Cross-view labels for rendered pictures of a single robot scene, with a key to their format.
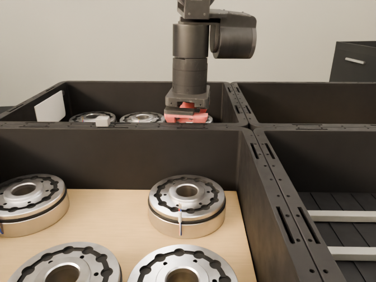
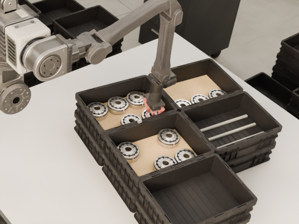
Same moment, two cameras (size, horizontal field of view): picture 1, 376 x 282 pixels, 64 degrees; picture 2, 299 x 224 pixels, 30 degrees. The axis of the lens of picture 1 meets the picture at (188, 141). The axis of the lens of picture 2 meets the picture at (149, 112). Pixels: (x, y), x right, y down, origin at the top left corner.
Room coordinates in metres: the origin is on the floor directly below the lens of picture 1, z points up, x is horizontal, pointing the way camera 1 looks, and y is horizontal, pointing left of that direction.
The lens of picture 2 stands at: (-1.08, 1.26, 2.59)
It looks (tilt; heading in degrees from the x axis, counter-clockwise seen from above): 40 degrees down; 322
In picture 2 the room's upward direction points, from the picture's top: 9 degrees clockwise
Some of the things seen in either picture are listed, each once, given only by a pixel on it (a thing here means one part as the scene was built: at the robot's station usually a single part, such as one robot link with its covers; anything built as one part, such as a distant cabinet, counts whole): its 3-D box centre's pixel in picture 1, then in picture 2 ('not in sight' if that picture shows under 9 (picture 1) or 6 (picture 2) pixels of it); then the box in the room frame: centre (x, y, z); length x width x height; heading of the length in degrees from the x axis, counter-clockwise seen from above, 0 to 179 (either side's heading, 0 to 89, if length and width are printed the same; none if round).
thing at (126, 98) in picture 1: (135, 128); (125, 111); (0.57, 0.11, 0.87); 0.40 x 0.30 x 0.11; 89
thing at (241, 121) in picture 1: (134, 103); (126, 103); (0.57, 0.11, 0.92); 0.40 x 0.30 x 0.02; 89
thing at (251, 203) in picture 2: not in sight; (197, 192); (-0.03, 0.12, 0.92); 0.40 x 0.30 x 0.02; 89
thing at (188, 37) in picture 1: (194, 40); (158, 85); (0.50, -0.01, 1.04); 0.07 x 0.06 x 0.07; 99
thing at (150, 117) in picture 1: (142, 117); (118, 102); (0.64, 0.10, 0.86); 0.05 x 0.05 x 0.01
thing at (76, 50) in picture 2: not in sight; (70, 50); (0.37, 0.51, 1.45); 0.09 x 0.08 x 0.12; 9
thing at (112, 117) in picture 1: (92, 119); (97, 109); (0.64, 0.21, 0.86); 0.10 x 0.10 x 0.01
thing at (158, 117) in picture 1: (142, 120); (118, 103); (0.64, 0.10, 0.86); 0.10 x 0.10 x 0.01
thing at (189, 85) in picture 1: (189, 79); (155, 96); (0.50, 0.00, 0.98); 0.10 x 0.07 x 0.07; 174
